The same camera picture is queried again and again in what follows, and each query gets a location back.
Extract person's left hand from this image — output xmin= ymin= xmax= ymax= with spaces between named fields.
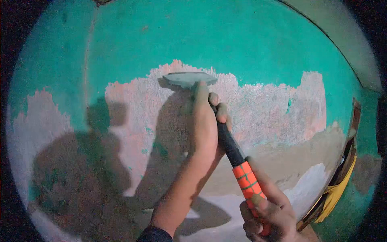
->
xmin=188 ymin=82 xmax=233 ymax=158

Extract person's right hand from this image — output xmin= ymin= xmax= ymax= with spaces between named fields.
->
xmin=239 ymin=157 xmax=309 ymax=242

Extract person's left middle finger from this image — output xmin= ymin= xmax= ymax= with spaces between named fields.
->
xmin=216 ymin=103 xmax=229 ymax=124

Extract person's left thumb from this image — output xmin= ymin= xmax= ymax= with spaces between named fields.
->
xmin=194 ymin=82 xmax=210 ymax=113

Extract person's right index finger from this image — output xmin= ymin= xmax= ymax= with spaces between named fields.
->
xmin=246 ymin=157 xmax=288 ymax=204

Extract person's right fingers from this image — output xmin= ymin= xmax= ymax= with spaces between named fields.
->
xmin=239 ymin=201 xmax=262 ymax=242

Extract person's right thumb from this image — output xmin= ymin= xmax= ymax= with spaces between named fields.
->
xmin=251 ymin=193 xmax=268 ymax=213

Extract scraper tool with orange-black handle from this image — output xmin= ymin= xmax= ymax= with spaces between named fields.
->
xmin=162 ymin=71 xmax=273 ymax=237

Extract yellow cloth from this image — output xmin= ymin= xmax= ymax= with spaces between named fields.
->
xmin=314 ymin=155 xmax=358 ymax=224

